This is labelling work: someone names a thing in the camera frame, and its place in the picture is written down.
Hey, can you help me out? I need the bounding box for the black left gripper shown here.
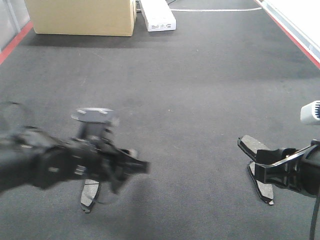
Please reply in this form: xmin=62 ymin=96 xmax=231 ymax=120
xmin=32 ymin=140 xmax=150 ymax=194

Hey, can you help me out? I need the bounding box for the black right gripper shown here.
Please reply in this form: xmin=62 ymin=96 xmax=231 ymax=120
xmin=254 ymin=139 xmax=320 ymax=198

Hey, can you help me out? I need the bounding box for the brake pad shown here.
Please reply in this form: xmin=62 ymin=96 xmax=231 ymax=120
xmin=237 ymin=135 xmax=270 ymax=162
xmin=247 ymin=161 xmax=274 ymax=206
xmin=80 ymin=179 xmax=101 ymax=214
xmin=123 ymin=148 xmax=138 ymax=159

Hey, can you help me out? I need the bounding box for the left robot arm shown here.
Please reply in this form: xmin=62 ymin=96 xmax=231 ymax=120
xmin=0 ymin=107 xmax=151 ymax=193

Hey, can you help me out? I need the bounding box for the white long carton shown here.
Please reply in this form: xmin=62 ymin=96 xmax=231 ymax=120
xmin=138 ymin=0 xmax=177 ymax=32

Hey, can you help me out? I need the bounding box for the large cardboard box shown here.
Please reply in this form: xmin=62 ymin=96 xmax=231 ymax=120
xmin=25 ymin=0 xmax=137 ymax=37

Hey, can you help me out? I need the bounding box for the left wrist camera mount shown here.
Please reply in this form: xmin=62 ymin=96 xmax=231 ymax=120
xmin=71 ymin=107 xmax=119 ymax=140

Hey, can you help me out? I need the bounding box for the conveyor aluminium side rail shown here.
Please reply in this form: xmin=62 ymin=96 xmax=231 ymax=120
xmin=256 ymin=0 xmax=320 ymax=68

